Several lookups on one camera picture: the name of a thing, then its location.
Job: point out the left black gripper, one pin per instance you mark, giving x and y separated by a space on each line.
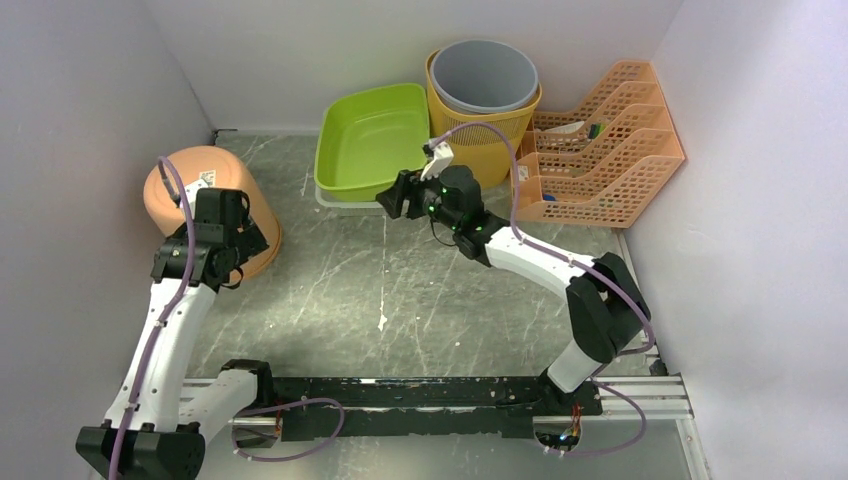
249 238

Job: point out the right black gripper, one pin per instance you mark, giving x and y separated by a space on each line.
407 187

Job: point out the large orange plastic bucket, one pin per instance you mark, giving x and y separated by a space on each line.
202 168

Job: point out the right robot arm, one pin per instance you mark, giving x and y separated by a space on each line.
605 306

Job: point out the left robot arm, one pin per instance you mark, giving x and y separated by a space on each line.
153 430

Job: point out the white perforated tray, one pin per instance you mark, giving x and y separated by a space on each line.
347 208

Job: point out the green plastic basin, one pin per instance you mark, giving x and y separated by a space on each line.
368 137

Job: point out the yellow slatted waste basket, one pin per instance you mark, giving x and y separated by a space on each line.
482 150

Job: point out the grey plastic bucket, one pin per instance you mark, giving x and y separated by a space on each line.
483 77

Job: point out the orange plastic file organizer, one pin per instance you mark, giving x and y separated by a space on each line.
604 161

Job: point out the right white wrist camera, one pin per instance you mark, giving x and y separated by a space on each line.
439 157

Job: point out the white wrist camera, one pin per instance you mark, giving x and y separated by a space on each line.
206 179
439 157

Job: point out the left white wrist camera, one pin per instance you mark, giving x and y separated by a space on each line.
206 179

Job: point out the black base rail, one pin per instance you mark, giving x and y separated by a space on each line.
308 408

